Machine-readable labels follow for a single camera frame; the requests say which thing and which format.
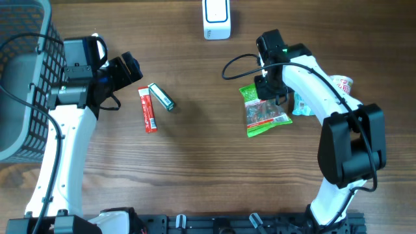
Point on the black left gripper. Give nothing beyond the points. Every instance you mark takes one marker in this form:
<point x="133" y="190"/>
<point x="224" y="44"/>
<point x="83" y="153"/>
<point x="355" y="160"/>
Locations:
<point x="125" y="77"/>

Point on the green snack packet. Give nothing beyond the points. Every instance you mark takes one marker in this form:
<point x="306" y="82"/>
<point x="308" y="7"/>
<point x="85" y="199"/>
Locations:
<point x="261" y="115"/>

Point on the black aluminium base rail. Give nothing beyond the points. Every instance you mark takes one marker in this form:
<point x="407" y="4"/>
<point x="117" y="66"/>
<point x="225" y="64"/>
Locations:
<point x="282" y="223"/>

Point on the cup noodles container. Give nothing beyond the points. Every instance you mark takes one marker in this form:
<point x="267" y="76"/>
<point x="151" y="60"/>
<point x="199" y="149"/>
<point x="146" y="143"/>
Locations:
<point x="343" y="82"/>

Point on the light blue snack packet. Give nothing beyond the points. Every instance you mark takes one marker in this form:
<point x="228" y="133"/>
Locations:
<point x="300" y="107"/>

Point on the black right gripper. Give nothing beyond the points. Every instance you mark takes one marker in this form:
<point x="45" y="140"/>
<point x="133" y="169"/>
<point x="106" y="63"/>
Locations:
<point x="264" y="92"/>

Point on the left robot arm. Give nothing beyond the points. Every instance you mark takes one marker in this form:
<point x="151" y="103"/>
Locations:
<point x="50" y="104"/>

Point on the grey plastic shopping basket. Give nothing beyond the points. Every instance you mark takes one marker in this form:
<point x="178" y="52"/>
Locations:
<point x="32" y="57"/>

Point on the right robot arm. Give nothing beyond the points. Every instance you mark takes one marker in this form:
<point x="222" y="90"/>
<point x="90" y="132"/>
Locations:
<point x="352" y="144"/>

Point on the red snack packet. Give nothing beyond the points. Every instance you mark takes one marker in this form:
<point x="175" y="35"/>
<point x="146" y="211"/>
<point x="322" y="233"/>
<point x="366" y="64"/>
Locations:
<point x="147" y="108"/>

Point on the green white small box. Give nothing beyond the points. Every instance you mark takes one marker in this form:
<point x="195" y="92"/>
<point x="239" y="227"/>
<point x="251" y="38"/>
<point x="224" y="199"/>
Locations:
<point x="166" y="101"/>

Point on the white barcode scanner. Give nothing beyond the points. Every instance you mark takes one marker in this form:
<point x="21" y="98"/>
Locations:
<point x="216" y="19"/>

